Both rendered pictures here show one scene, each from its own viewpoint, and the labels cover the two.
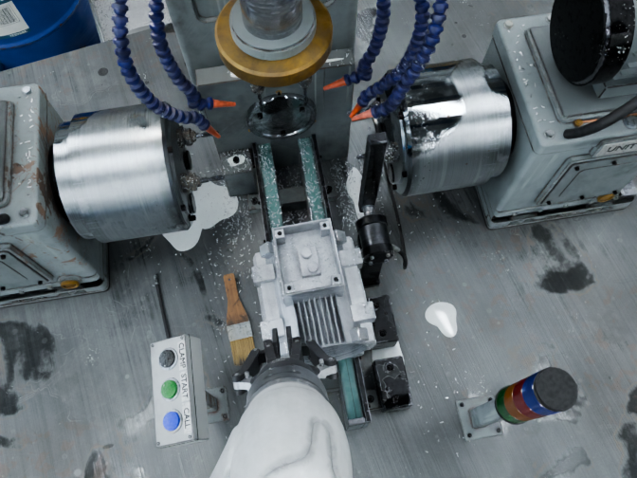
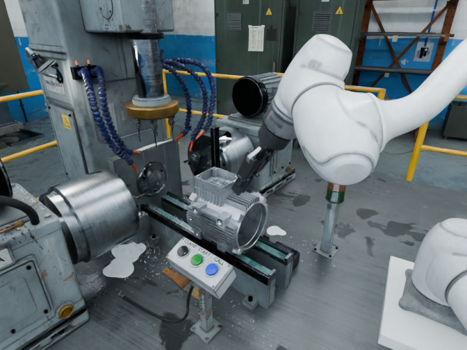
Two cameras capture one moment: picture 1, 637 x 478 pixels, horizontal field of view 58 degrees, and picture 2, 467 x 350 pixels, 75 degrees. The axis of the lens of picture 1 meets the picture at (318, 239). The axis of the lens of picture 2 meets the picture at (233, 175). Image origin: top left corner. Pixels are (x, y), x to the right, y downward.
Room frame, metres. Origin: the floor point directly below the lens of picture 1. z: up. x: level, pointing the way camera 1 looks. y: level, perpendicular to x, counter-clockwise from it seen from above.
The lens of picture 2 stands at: (-0.36, 0.55, 1.58)
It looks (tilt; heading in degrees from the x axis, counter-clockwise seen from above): 26 degrees down; 319
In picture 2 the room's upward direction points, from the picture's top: straight up
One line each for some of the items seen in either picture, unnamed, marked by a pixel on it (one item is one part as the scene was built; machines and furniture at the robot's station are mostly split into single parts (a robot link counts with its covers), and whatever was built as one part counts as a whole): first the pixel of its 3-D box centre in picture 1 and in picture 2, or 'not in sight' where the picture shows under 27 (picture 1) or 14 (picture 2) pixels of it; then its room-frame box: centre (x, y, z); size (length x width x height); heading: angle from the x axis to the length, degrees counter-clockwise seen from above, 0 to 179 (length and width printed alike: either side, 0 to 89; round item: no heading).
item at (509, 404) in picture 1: (527, 399); (337, 181); (0.11, -0.32, 1.10); 0.06 x 0.06 x 0.04
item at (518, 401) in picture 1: (536, 395); not in sight; (0.11, -0.32, 1.14); 0.06 x 0.06 x 0.04
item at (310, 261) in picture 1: (307, 263); (217, 186); (0.33, 0.02, 1.11); 0.12 x 0.11 x 0.07; 10
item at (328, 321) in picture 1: (313, 301); (227, 214); (0.29, 0.01, 1.01); 0.20 x 0.19 x 0.19; 10
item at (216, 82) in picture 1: (279, 104); (145, 184); (0.75, 0.08, 0.97); 0.30 x 0.11 x 0.34; 99
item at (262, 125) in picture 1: (282, 118); (153, 179); (0.68, 0.07, 1.01); 0.15 x 0.02 x 0.15; 99
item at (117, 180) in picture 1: (105, 176); (76, 221); (0.54, 0.41, 1.04); 0.37 x 0.25 x 0.25; 99
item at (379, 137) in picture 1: (371, 177); (215, 159); (0.49, -0.09, 1.12); 0.04 x 0.03 x 0.26; 9
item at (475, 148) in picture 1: (451, 125); (224, 155); (0.65, -0.27, 1.04); 0.41 x 0.25 x 0.25; 99
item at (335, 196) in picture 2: (518, 403); (335, 193); (0.11, -0.32, 1.05); 0.06 x 0.06 x 0.04
